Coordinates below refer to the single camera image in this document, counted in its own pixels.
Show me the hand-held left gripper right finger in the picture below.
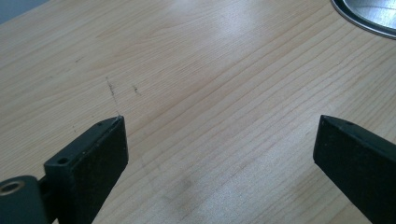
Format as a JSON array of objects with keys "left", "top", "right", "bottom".
[{"left": 312, "top": 114, "right": 396, "bottom": 224}]

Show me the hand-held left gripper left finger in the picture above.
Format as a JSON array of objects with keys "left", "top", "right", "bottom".
[{"left": 43, "top": 115, "right": 130, "bottom": 224}]

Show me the round metal plate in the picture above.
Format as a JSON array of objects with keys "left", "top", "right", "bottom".
[{"left": 330, "top": 0, "right": 396, "bottom": 40}]

